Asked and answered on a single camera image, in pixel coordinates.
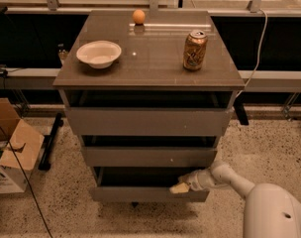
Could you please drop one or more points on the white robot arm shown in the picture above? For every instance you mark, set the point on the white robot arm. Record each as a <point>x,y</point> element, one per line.
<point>270,210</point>

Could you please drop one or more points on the black stand leg right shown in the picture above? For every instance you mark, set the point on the black stand leg right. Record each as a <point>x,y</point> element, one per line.
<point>241,112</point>

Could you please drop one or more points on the golden soda can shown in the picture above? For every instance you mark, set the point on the golden soda can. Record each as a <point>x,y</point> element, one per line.
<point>194,50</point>

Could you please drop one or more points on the grey bottom drawer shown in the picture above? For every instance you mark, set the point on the grey bottom drawer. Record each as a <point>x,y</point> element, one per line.
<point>141,184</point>

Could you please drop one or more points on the black stand leg left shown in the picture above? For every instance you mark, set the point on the black stand leg left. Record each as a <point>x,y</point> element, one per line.
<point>44,164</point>

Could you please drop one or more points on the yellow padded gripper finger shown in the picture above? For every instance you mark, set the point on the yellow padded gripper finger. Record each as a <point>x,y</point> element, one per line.
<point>181,187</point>

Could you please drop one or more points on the grey drawer cabinet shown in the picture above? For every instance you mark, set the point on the grey drawer cabinet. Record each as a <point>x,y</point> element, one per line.
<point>149,73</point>

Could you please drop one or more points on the grey middle drawer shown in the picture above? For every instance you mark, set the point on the grey middle drawer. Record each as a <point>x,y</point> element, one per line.
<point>163,157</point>

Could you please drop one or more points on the grey top drawer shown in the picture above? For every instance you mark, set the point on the grey top drawer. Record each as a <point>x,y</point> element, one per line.
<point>147,122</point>

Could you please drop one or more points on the grey drawer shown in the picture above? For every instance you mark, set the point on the grey drawer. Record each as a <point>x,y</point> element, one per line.
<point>147,122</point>
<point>163,157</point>
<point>141,184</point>

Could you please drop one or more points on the open cardboard box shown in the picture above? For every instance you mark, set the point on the open cardboard box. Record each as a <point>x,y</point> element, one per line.
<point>20,145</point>

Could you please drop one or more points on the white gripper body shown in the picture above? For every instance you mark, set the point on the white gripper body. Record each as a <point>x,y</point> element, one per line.
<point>194,179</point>

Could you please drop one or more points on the black stand leg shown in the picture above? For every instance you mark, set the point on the black stand leg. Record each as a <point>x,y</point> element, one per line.
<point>44,164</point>
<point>241,112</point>

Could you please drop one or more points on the orange ball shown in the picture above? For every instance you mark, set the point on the orange ball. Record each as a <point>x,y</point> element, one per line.
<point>139,17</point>

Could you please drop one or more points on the metal window frame rail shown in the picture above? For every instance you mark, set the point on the metal window frame rail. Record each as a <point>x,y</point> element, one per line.
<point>150,4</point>

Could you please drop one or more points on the white bowl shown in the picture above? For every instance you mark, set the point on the white bowl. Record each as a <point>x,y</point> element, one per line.
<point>99,54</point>

